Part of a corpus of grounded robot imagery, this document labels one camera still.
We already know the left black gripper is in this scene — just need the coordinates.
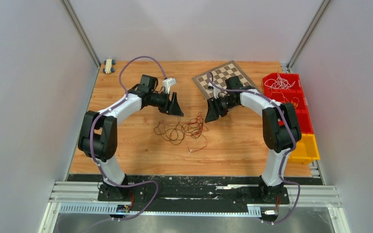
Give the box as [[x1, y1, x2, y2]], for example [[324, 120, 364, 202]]
[[148, 90, 184, 117]]

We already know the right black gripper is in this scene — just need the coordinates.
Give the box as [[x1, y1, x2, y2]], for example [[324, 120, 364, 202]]
[[204, 96, 237, 124]]

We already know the red cable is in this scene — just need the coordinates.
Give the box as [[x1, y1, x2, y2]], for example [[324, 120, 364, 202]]
[[181, 112, 210, 154]]

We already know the brown cable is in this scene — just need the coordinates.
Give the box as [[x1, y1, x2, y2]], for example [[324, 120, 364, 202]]
[[153, 116, 194, 146]]

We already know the white cable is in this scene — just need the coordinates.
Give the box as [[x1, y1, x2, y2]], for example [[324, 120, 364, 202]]
[[271, 73, 297, 90], [269, 77, 292, 92]]

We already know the yellow cable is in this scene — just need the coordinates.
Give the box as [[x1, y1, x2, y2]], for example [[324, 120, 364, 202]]
[[270, 91, 300, 112]]

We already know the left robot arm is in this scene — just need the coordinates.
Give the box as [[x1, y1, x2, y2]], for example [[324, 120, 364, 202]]
[[77, 75, 184, 201]]

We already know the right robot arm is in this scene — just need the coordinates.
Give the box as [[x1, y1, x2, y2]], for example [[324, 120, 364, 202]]
[[205, 72, 302, 203]]

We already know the checkered chessboard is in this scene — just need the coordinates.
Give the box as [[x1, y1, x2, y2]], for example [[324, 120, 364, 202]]
[[192, 61, 261, 100]]

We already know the red bin far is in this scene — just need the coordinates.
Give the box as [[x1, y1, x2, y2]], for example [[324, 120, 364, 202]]
[[262, 73, 302, 94]]

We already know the red bin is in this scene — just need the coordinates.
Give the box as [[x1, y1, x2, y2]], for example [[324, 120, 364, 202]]
[[262, 73, 302, 94], [295, 109, 314, 134], [265, 90, 307, 110]]

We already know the white toy block car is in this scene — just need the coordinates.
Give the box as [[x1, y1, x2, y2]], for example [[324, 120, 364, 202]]
[[102, 58, 116, 74]]

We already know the red bin middle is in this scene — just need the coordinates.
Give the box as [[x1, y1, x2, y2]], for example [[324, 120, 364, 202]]
[[265, 90, 307, 110]]

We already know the red bin near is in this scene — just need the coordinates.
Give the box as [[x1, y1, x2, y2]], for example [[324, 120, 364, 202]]
[[295, 109, 314, 134]]

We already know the yellow bin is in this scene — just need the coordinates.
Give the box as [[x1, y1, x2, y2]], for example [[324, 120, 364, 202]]
[[288, 133, 321, 164]]

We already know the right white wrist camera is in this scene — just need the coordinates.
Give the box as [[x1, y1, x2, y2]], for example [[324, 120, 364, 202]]
[[207, 84, 221, 99]]

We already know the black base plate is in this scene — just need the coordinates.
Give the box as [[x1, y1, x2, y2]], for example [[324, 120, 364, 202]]
[[66, 174, 324, 213]]

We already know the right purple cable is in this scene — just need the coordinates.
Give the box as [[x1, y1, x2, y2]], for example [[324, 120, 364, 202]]
[[206, 72, 301, 225]]

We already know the aluminium frame rail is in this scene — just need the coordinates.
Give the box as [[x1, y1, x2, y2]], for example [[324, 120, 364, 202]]
[[39, 182, 350, 233]]

